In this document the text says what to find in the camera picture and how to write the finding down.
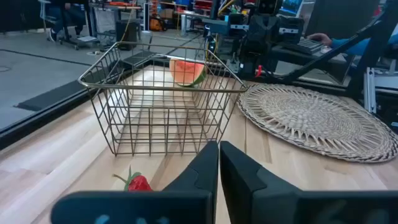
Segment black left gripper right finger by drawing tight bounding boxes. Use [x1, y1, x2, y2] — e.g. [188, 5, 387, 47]
[219, 140, 398, 224]

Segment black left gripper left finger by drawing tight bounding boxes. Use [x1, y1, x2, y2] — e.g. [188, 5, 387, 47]
[50, 140, 220, 224]

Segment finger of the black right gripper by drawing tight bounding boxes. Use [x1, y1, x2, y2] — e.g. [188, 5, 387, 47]
[228, 13, 265, 63]
[263, 14, 306, 63]

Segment red strawberry green leaves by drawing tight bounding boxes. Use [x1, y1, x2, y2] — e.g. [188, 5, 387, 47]
[112, 166, 154, 192]

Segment watermelon slice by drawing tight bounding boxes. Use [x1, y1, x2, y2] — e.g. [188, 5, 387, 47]
[169, 58, 208, 88]

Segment gold wire basket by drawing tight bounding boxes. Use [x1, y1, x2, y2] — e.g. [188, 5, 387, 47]
[77, 41, 249, 157]

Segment person's forearm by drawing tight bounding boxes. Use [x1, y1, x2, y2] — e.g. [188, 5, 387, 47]
[330, 30, 398, 57]

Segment black desk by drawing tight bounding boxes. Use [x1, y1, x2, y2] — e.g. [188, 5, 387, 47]
[269, 45, 357, 74]

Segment teal screen monitor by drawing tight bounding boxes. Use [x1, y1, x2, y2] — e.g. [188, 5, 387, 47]
[279, 0, 304, 17]

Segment black keyboard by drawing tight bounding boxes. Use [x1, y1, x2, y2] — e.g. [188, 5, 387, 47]
[287, 37, 325, 56]

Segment grey blue equipment box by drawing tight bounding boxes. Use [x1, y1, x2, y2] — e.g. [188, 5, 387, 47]
[201, 17, 230, 35]

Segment person's hand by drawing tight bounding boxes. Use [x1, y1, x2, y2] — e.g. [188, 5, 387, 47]
[307, 32, 333, 47]

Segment red storage rack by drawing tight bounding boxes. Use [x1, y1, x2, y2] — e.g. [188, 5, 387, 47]
[192, 0, 215, 12]

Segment dark monitor panel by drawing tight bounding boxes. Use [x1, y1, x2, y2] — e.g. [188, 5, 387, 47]
[306, 0, 385, 38]

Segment cardboard box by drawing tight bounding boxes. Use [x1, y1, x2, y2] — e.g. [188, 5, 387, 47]
[159, 8, 175, 20]

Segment round woven placemat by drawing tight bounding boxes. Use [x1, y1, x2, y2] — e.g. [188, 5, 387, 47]
[236, 83, 398, 164]

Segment orange equipment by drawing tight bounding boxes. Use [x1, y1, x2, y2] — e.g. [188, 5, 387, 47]
[149, 15, 167, 32]

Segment aluminium profile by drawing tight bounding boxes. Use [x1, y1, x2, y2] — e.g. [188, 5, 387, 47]
[363, 66, 377, 114]

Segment black computer tower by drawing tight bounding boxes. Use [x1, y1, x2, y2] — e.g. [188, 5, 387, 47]
[115, 19, 141, 51]

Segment wooden workbench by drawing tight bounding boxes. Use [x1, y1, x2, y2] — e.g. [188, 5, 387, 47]
[89, 1, 142, 11]

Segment black rolling stand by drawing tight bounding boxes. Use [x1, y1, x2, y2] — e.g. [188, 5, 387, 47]
[58, 2, 100, 50]

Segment person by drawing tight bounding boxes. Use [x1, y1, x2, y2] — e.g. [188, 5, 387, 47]
[48, 0, 91, 43]

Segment yellow cable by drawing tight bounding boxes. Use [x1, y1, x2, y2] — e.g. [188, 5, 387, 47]
[216, 0, 237, 17]

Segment black table edge rail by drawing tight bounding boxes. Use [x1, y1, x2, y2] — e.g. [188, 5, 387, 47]
[248, 73, 354, 96]
[0, 88, 97, 150]

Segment black upright frame strut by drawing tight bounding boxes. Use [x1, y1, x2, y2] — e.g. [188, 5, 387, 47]
[346, 0, 398, 99]

